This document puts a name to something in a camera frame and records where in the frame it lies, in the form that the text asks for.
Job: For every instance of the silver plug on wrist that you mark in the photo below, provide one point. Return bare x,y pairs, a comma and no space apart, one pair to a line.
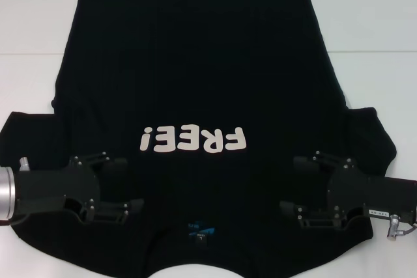
393,226
24,164

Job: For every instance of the silver plug on left wrist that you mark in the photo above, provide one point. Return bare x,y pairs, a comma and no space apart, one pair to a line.
24,164

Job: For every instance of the black shirt with FREE print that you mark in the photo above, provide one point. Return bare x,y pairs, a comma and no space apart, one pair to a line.
195,63

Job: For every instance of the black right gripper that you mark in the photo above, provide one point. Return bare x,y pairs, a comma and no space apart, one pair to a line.
352,190

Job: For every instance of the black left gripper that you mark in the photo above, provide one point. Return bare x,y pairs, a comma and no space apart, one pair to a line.
55,187

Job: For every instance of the silver plug on right wrist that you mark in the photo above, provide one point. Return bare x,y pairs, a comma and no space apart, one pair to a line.
393,226

